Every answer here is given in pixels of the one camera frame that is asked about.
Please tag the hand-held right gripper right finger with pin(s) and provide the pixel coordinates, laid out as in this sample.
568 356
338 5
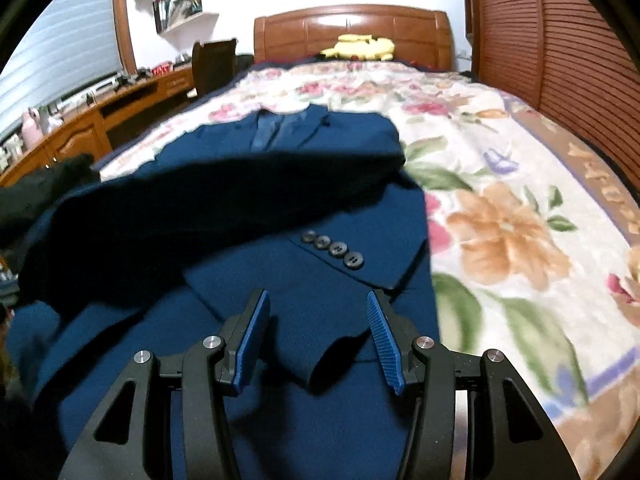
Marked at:
385 345

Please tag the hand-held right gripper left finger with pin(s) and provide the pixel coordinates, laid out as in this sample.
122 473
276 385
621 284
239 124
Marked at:
250 345

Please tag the blue suit jacket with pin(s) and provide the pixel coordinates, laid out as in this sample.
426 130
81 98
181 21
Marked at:
310 220

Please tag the floral blanket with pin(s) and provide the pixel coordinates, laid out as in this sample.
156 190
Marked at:
500 220

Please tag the black garment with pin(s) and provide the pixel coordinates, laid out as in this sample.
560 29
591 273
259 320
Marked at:
40 195

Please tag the long wooden desk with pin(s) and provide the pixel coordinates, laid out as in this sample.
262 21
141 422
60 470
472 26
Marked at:
75 135

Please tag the dark wooden chair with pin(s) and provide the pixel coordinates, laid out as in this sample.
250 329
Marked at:
215 67

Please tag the red basket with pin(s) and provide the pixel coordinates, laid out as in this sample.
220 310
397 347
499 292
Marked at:
162 67

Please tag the yellow plush toy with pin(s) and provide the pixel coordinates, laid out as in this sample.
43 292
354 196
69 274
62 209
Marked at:
360 47

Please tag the pink bottle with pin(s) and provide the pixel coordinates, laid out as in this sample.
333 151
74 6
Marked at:
31 130

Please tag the row of small jars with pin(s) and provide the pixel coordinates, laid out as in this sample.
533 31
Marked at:
10 152

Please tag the wooden bed headboard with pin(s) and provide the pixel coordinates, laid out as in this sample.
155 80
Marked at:
300 30

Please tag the wooden louvered wardrobe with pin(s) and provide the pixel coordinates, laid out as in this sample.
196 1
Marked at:
550 50

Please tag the row of books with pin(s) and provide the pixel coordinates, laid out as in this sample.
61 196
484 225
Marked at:
172 12

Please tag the grey window blind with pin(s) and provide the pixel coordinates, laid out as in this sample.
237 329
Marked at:
60 50

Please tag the wooden window frame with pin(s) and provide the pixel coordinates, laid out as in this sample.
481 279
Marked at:
124 20

